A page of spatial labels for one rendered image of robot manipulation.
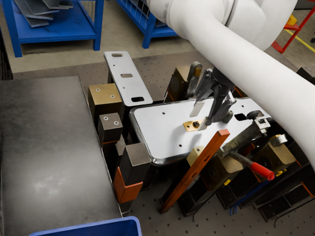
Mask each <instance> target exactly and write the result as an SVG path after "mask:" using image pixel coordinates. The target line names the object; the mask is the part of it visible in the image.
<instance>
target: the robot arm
mask: <svg viewBox="0 0 315 236"><path fill-rule="evenodd" d="M296 3H297V0H147V5H148V7H149V10H150V12H151V13H152V14H153V15H154V16H155V17H156V18H157V19H159V20H160V21H161V22H163V23H166V24H167V25H168V26H169V27H170V28H172V29H173V30H174V31H175V32H176V33H177V34H178V35H179V36H180V37H182V38H183V39H186V40H189V42H190V43H191V44H192V45H193V47H195V48H196V49H197V50H198V51H199V52H200V53H201V54H202V55H203V56H204V57H205V58H206V59H207V60H208V61H209V62H210V63H211V64H212V65H214V68H213V69H205V70H204V73H203V77H202V79H201V81H200V82H199V84H198V86H197V88H196V90H195V92H194V95H195V96H196V102H195V104H194V108H193V110H192V112H191V113H190V115H189V117H190V118H191V117H197V116H198V114H199V112H200V111H201V109H202V107H203V106H204V104H205V101H203V100H205V99H206V98H207V97H208V96H209V95H210V94H211V93H212V92H214V96H213V98H214V100H213V103H212V106H211V109H210V112H209V115H207V116H205V118H204V119H203V121H202V123H201V124H200V126H199V127H198V129H197V130H198V131H202V130H206V128H207V127H208V126H210V125H211V124H212V123H217V122H221V120H222V119H223V117H224V116H225V115H226V113H227V112H228V110H229V109H230V107H231V106H232V105H233V104H235V103H236V102H237V99H236V98H233V96H232V92H233V88H234V86H235V85H236V86H237V87H238V88H239V89H241V90H242V91H243V92H244V93H245V94H246V95H247V96H248V97H250V98H251V99H252V100H253V101H254V102H255V103H256V104H257V105H259V106H260V107H261V108H262V109H263V110H264V111H265V112H266V113H268V114H269V115H270V116H271V117H272V118H273V119H274V120H275V121H276V122H277V123H278V124H279V125H280V126H281V127H282V128H284V129H285V130H286V132H287V133H288V134H289V135H290V136H291V137H292V138H293V139H294V140H295V142H296V143H297V144H298V145H299V147H300V148H301V149H302V151H303V152H304V154H305V155H306V157H307V158H308V160H309V162H310V164H311V166H312V168H313V170H314V172H315V86H314V85H313V84H312V83H310V82H308V81H307V80H305V79H304V78H302V77H301V76H299V75H298V74H296V73H295V72H294V71H292V70H291V69H289V68H287V67H286V66H284V65H283V64H281V63H280V62H278V61H277V60H275V59H274V58H272V57H271V56H269V55H268V54H266V53H264V51H265V50H266V49H267V48H268V47H270V45H271V44H272V43H273V42H274V41H275V39H276V38H277V37H278V35H279V34H280V32H281V31H282V29H283V28H284V26H285V24H286V23H287V21H288V19H289V17H290V16H291V14H292V12H293V10H294V8H295V5H296ZM209 82H210V83H209ZM226 96H227V97H226ZM225 97H226V99H225ZM223 100H224V102H223ZM222 102H223V103H222Z"/></svg>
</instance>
